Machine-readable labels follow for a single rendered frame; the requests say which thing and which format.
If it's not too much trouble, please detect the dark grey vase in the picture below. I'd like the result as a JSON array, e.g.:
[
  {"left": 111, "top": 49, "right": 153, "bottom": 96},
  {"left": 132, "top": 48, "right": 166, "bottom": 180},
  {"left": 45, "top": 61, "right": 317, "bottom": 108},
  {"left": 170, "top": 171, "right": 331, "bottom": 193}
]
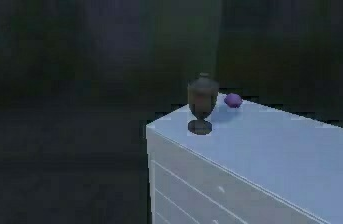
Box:
[{"left": 186, "top": 72, "right": 221, "bottom": 136}]

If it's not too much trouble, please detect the white chest of drawers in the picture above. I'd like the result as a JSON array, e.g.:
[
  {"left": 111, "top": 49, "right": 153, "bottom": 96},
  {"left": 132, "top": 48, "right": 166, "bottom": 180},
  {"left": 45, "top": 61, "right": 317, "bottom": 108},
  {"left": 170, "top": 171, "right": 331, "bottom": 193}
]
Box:
[{"left": 145, "top": 93, "right": 343, "bottom": 224}]

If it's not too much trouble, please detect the purple round object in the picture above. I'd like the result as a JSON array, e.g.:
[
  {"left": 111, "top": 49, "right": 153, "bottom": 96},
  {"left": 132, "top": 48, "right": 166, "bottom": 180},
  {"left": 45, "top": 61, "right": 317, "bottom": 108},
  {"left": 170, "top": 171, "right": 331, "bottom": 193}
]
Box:
[{"left": 223, "top": 92, "right": 244, "bottom": 109}]

